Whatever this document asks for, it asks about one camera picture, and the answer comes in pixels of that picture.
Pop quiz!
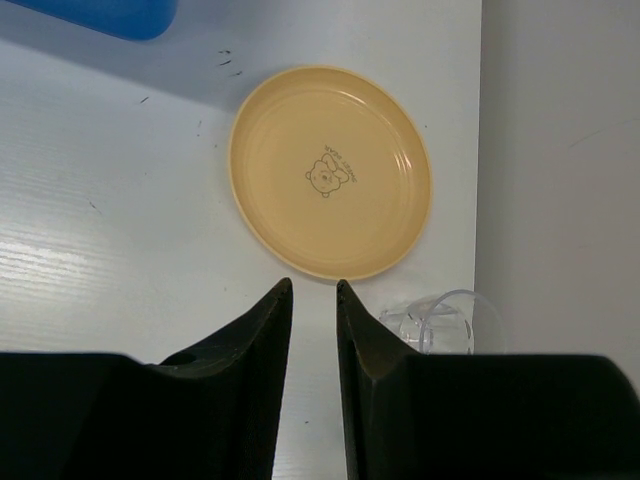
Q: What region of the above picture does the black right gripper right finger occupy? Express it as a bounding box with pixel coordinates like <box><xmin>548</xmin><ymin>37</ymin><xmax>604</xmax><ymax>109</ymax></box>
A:
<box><xmin>336</xmin><ymin>281</ymin><xmax>639</xmax><ymax>479</ymax></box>

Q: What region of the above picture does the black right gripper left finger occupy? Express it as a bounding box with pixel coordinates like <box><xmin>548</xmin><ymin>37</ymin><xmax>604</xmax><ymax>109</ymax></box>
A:
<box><xmin>1</xmin><ymin>279</ymin><xmax>293</xmax><ymax>479</ymax></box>

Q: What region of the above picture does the beige plastic plate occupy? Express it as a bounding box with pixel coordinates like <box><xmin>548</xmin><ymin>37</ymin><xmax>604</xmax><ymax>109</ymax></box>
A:
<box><xmin>228</xmin><ymin>66</ymin><xmax>433</xmax><ymax>280</ymax></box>

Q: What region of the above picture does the blue plastic bin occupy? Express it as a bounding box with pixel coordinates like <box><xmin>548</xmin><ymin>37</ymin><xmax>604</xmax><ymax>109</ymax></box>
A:
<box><xmin>9</xmin><ymin>0</ymin><xmax>178</xmax><ymax>41</ymax></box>

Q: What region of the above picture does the clear plastic cup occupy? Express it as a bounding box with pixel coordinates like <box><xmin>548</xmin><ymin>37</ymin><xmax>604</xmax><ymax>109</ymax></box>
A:
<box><xmin>379</xmin><ymin>289</ymin><xmax>506</xmax><ymax>355</ymax></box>

